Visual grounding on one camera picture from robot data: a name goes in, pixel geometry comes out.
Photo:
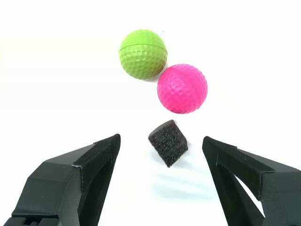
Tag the black foam box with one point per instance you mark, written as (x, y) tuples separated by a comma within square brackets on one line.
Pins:
[(168, 143)]

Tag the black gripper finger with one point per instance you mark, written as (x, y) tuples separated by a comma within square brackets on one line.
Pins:
[(58, 188), (272, 188)]

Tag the pink golf ball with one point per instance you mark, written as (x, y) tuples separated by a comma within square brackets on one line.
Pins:
[(182, 89)]

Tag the green golf ball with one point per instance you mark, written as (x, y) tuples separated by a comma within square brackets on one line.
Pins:
[(142, 55)]

